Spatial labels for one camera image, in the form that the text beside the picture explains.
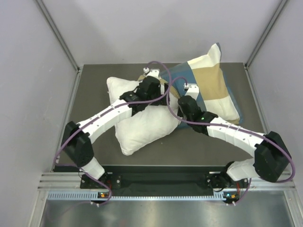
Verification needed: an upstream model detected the white pillow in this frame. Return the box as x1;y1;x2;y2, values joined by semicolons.
107;77;180;156

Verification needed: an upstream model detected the checkered blue beige white pillowcase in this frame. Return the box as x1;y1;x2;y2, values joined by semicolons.
138;43;244;130

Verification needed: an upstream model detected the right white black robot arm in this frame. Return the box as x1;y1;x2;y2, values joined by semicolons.
178;96;291;187

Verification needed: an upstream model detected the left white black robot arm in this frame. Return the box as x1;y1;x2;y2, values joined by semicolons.
59;76;169;188

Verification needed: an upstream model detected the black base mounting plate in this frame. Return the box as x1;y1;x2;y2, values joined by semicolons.
53;165;258;190

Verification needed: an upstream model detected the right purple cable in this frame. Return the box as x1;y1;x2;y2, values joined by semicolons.
167;77;296;183

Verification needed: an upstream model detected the purple cable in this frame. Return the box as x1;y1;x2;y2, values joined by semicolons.
167;77;296;183
53;61;172;166

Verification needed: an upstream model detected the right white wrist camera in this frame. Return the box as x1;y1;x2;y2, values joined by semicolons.
184;83;200;100

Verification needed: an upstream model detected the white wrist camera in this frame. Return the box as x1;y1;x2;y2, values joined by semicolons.
184;83;200;100
143;67;160;79

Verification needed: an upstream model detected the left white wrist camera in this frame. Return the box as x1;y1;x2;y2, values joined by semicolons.
143;67;160;79

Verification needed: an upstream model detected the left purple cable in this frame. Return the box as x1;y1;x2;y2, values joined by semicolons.
53;61;172;166

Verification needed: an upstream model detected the left aluminium frame post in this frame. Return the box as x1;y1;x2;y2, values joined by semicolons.
34;0;80;71

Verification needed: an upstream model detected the aluminium frame post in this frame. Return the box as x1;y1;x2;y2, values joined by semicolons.
34;0;80;71
244;0;289;70

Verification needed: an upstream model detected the grey slotted cable duct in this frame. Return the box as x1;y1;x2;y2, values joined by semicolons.
47;191;237;201

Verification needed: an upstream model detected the right aluminium frame post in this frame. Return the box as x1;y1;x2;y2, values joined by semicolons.
244;0;289;70

